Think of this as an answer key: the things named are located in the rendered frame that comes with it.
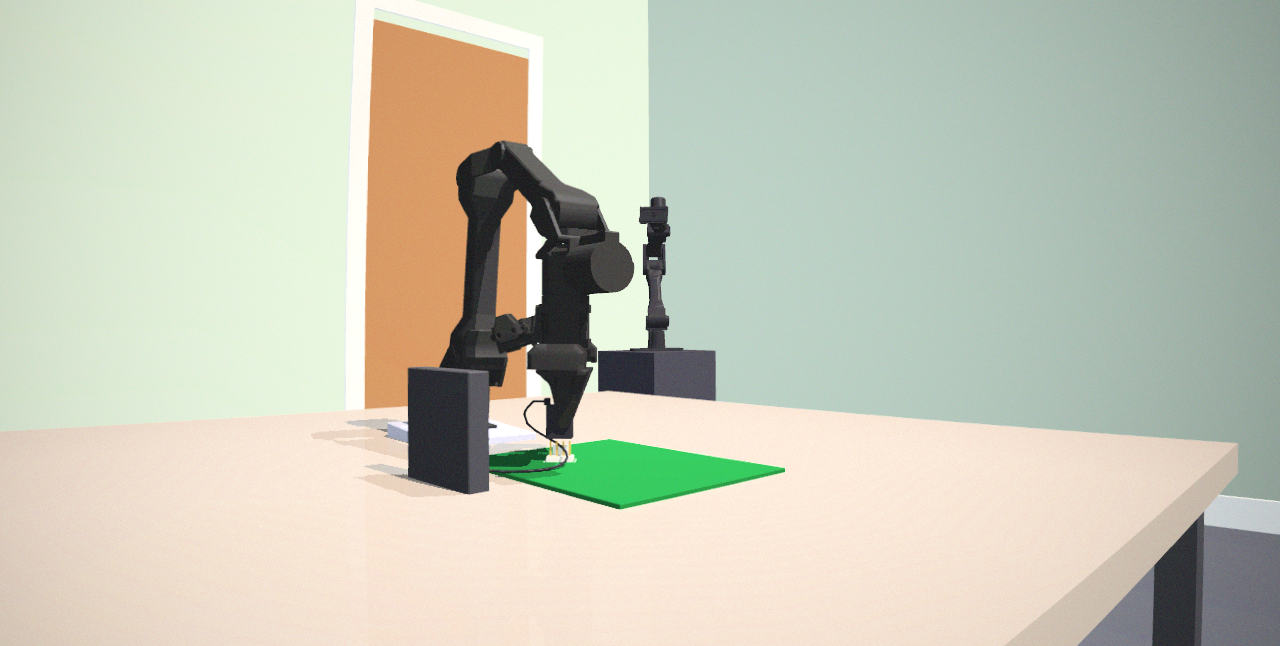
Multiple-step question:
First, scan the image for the green circuit board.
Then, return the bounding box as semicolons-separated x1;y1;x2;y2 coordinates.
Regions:
489;439;785;509

